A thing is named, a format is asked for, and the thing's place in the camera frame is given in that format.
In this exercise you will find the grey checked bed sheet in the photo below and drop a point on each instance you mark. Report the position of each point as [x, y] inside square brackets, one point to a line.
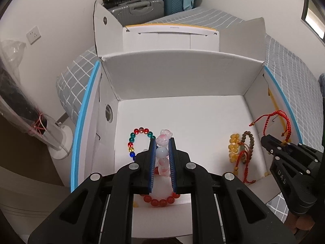
[300, 86]

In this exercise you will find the grey hard suitcase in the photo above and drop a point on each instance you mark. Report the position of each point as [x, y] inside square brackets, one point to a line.
[138, 11]

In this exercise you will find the dark framed window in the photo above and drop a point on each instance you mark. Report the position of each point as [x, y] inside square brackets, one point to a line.
[313, 17]

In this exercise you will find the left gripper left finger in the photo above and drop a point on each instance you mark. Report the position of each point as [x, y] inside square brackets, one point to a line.
[100, 209]

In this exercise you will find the white cardboard storage box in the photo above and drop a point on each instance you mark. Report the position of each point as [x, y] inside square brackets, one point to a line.
[200, 83]

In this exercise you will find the clear plastic wrapped bundle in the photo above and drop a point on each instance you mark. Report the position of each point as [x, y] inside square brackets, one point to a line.
[16, 106]

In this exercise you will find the red cord bracelet gold charm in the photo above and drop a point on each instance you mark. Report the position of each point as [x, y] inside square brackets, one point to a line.
[241, 154]

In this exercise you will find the white wall socket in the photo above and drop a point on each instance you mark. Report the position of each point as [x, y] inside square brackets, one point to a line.
[33, 35]

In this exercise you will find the person's right hand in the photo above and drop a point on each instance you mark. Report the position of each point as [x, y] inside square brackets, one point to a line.
[303, 227]

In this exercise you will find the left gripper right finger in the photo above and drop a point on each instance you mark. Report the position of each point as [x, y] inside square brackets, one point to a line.
[224, 210]

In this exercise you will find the white stand base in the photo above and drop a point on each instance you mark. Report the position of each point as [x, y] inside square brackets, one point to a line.
[63, 140]

